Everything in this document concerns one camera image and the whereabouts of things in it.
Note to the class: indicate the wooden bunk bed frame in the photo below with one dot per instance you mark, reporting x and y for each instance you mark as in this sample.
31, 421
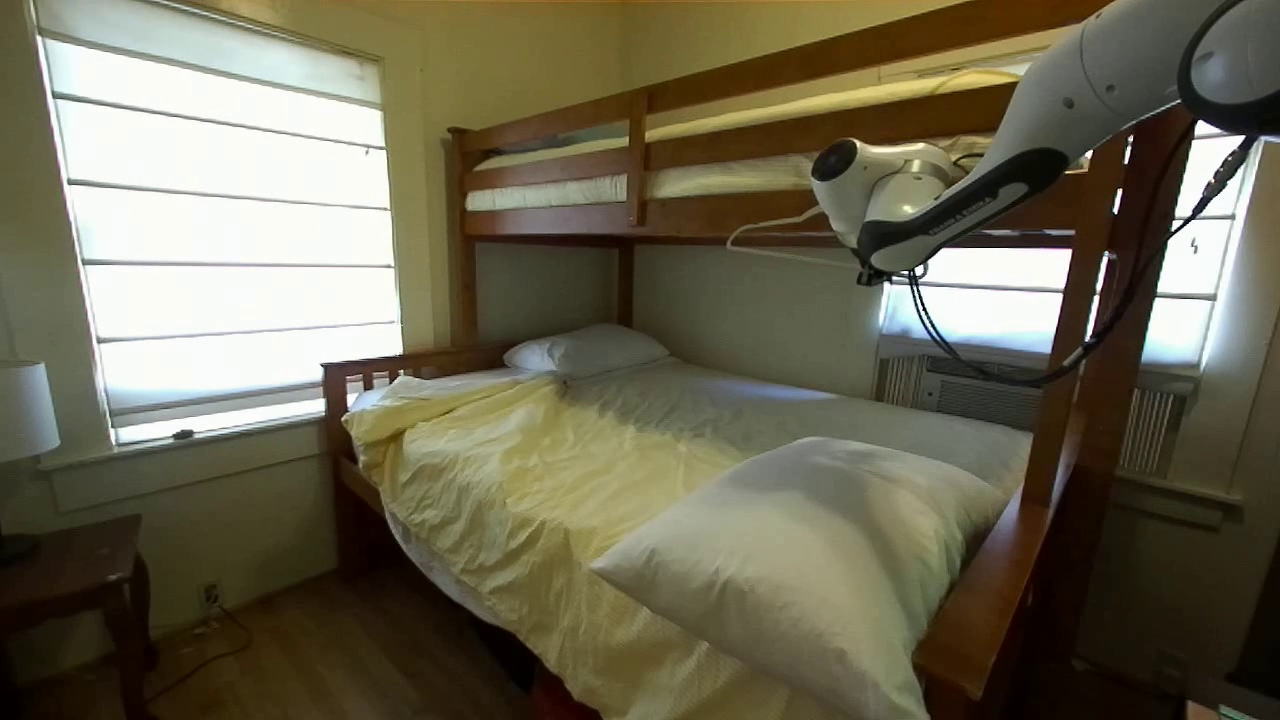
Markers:
1012, 603

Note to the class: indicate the large white pillow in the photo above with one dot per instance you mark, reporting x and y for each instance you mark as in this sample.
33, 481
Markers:
803, 574

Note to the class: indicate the white window blind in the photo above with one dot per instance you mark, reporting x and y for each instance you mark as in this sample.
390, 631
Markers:
224, 224
1002, 313

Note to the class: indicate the white table lamp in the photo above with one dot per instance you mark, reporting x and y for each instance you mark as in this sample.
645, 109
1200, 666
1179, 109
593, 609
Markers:
25, 412

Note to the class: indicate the dark wooden nightstand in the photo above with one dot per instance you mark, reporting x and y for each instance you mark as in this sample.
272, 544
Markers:
74, 567

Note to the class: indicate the bunk mattress with white sheet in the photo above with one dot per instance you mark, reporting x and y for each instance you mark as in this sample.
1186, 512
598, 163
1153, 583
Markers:
562, 195

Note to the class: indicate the white wall outlet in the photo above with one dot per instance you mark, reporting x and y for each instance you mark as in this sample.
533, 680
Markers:
210, 594

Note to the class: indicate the white wall heater unit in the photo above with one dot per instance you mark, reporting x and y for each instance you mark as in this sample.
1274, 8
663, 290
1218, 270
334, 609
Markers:
1145, 424

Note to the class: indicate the white bed sheet mattress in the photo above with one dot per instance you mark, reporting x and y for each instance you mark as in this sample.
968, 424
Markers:
803, 412

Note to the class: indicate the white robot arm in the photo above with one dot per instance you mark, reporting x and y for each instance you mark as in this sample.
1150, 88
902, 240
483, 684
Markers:
1081, 95

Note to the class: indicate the small white pillow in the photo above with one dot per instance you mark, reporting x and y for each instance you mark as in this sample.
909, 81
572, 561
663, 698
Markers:
585, 348

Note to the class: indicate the yellow blanket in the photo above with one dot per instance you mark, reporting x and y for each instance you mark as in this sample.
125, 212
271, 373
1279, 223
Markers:
521, 506

